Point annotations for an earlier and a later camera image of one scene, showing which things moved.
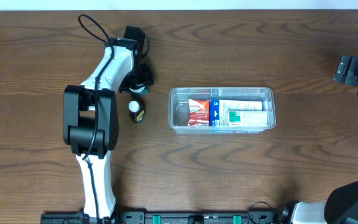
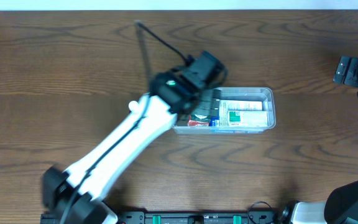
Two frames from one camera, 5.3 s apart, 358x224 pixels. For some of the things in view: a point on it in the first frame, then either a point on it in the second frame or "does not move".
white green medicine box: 247,118 does not move
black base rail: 173,218 does not move
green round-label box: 139,91 to 201,117
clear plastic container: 222,111 does not move
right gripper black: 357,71 does not move
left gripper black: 149,78 to 207,106
